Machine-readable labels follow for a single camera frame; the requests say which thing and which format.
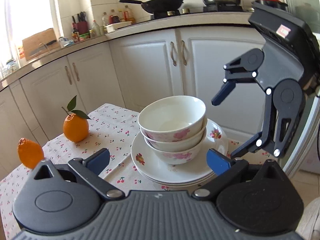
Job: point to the cooking oil bottle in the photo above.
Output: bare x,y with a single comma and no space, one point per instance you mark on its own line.
128,15

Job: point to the wooden cutting board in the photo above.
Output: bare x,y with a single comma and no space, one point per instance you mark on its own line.
40,42

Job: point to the red lid pot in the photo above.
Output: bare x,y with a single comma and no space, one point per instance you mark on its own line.
271,0

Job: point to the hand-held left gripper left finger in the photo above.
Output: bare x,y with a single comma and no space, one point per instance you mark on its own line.
97,161

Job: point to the gas stove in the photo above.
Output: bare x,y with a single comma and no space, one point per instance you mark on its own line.
200,11

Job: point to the white pink flower bowl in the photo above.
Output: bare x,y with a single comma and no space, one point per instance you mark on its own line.
172,115
175,157

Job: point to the clear glass bottle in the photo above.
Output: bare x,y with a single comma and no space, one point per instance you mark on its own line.
95,30

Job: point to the stained white fruit print plate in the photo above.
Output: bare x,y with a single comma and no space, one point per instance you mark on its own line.
175,184

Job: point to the cherry print tablecloth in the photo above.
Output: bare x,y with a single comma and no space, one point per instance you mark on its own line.
112,130

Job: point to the black wok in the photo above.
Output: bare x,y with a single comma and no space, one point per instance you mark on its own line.
162,5

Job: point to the white flower print plate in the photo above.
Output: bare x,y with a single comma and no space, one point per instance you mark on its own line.
150,165

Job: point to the kitchen countertop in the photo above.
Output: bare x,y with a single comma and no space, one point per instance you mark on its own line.
140,28

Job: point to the orange citrus fruit with leaves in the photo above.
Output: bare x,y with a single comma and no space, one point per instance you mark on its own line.
75,130

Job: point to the dark sauce bottle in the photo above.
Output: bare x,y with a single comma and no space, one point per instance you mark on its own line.
75,35

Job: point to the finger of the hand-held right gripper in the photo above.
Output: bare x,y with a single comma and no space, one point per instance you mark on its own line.
223,93
266,120

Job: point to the white plastic tray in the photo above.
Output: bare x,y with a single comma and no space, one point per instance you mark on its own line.
117,26

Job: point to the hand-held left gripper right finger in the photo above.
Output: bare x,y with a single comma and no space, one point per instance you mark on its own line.
217,162

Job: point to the white ceramic bowl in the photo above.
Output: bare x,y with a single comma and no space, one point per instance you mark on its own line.
170,145

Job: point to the red knife block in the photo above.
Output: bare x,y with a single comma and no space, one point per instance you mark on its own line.
81,26

